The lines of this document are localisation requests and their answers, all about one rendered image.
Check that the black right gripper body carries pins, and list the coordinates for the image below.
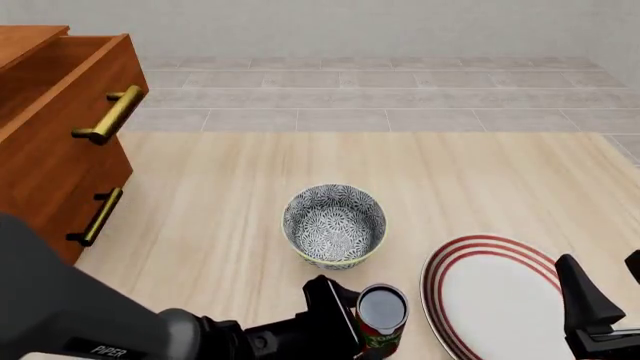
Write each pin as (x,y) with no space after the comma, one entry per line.
(607,343)

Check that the blue-white patterned bowl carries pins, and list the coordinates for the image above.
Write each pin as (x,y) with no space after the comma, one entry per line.
(332,228)

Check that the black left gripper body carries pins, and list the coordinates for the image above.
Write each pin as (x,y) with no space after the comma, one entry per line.
(325,311)

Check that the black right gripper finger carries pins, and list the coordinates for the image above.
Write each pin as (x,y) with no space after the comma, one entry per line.
(634,264)
(582,296)

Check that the white plate with red rings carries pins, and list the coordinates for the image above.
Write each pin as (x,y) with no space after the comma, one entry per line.
(495,300)

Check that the grey and black left robot arm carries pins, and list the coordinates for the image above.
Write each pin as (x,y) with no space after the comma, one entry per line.
(75,300)

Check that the wooden cabinet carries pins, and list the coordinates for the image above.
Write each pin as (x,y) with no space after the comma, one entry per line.
(25,41)

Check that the red tomato sauce tin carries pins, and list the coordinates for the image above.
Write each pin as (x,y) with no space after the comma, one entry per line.
(382,311)

